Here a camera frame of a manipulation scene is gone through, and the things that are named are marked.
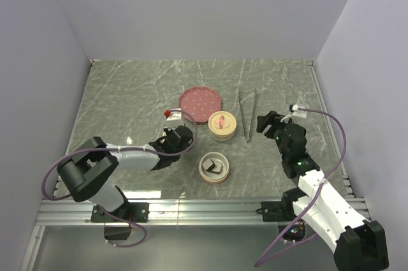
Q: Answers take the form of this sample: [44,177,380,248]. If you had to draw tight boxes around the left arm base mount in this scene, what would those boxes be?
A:
[91,202,149,223]

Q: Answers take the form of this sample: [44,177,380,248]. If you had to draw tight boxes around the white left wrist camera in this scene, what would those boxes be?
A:
[164,108,183,122]

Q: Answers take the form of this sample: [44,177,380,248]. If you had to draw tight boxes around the metal tongs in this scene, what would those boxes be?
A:
[238,87,258,143]

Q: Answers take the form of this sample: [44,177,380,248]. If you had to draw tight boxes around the pink dotted plate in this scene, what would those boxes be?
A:
[178,86,222,123]

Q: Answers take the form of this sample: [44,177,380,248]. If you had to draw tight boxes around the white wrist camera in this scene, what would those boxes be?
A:
[289,103,307,119]
[164,108,183,122]

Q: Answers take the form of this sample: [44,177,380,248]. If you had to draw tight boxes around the cream lid with pink knob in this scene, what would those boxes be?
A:
[208,111,237,133]

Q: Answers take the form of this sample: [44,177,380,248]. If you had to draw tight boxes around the sushi piece back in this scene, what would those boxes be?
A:
[201,158,215,172]

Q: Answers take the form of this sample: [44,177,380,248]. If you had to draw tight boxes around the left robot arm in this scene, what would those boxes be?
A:
[57,126,193,221]

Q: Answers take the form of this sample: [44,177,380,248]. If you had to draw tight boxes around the sushi piece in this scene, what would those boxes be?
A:
[201,158,215,172]
[211,161,224,175]

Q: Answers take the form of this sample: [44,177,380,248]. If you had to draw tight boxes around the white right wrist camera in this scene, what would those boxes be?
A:
[289,103,307,119]

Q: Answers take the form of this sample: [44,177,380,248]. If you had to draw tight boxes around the steel lunch box tier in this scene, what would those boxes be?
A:
[210,130,235,142]

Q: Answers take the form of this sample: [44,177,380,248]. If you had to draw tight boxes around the sushi piece front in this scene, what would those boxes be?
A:
[211,161,224,175]

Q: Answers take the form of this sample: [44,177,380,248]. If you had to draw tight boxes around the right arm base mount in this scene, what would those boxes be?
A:
[256,200,296,222]

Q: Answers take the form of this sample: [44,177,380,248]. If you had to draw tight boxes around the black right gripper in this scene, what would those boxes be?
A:
[256,110,299,159]

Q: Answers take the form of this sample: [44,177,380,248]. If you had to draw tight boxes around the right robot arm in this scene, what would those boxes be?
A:
[256,105,390,270]

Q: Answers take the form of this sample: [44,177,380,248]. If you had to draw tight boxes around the cream lunch box tier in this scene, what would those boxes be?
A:
[198,152,230,184]

